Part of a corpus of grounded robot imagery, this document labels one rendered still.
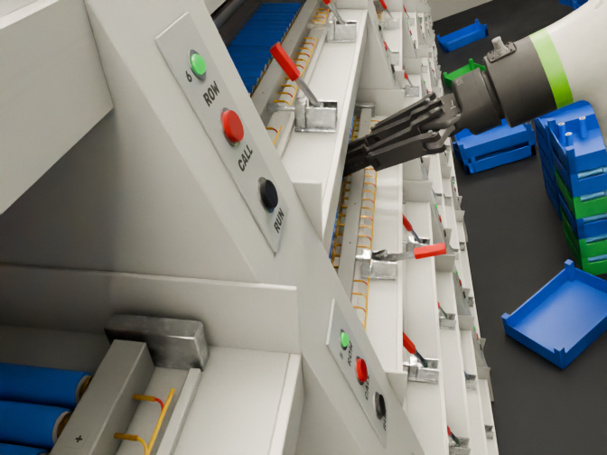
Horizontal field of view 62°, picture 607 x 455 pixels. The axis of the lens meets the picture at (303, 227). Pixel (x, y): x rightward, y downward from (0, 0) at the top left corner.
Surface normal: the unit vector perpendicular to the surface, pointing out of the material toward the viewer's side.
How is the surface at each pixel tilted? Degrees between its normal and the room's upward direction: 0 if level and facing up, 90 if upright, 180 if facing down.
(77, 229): 90
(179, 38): 90
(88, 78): 111
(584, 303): 0
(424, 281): 21
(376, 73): 90
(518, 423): 0
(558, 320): 0
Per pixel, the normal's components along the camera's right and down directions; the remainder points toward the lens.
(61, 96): 0.99, 0.07
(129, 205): -0.15, 0.61
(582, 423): -0.38, -0.76
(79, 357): -0.04, -0.79
